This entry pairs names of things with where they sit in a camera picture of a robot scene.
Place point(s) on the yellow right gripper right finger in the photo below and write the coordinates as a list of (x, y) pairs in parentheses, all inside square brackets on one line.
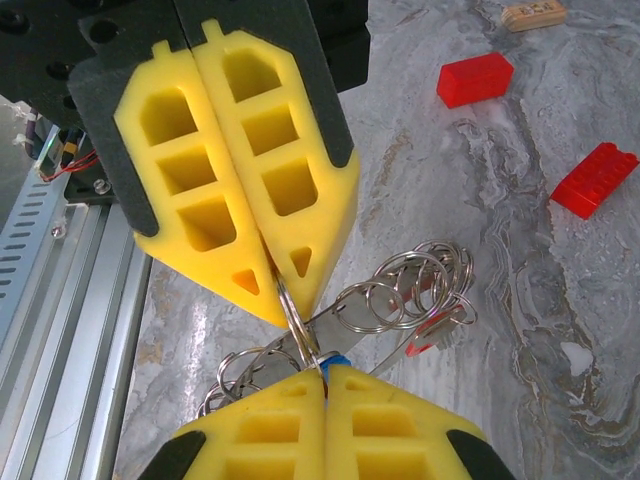
[(425, 450)]

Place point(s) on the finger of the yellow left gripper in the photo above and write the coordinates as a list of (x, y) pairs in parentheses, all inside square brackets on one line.
[(150, 235), (335, 210)]

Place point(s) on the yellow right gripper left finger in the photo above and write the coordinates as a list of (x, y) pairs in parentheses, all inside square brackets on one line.
[(225, 450)]

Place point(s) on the red headed key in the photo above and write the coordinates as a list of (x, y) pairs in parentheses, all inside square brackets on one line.
[(425, 342)]

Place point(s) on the clear plastic bag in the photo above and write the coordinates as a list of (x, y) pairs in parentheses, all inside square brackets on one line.
[(330, 335)]

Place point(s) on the blue headed key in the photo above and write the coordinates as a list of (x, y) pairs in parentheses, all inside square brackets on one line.
[(334, 360)]

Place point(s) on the red toy brick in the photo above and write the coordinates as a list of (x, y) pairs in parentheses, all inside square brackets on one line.
[(595, 182), (475, 80)]

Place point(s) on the small wooden block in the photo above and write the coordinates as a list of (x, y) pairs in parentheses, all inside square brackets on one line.
[(532, 15)]

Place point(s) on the aluminium mounting rail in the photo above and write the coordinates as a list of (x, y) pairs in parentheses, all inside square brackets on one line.
[(75, 350)]

